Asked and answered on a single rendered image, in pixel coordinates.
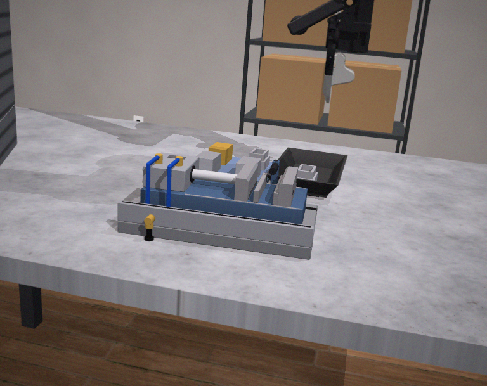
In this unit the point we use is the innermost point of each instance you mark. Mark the yellow rectangular block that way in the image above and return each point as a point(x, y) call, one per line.
point(225, 149)

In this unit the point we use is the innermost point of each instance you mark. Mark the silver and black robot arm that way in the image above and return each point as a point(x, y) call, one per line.
point(300, 24)

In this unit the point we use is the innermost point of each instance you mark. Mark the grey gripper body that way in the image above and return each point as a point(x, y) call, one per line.
point(352, 37)

